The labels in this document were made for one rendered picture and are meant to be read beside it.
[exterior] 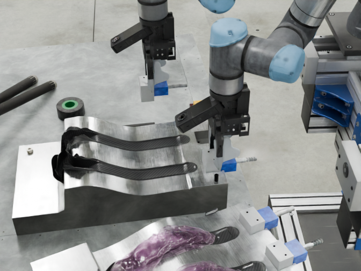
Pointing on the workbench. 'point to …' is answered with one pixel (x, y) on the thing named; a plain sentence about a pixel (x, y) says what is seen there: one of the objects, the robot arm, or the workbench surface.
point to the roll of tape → (70, 108)
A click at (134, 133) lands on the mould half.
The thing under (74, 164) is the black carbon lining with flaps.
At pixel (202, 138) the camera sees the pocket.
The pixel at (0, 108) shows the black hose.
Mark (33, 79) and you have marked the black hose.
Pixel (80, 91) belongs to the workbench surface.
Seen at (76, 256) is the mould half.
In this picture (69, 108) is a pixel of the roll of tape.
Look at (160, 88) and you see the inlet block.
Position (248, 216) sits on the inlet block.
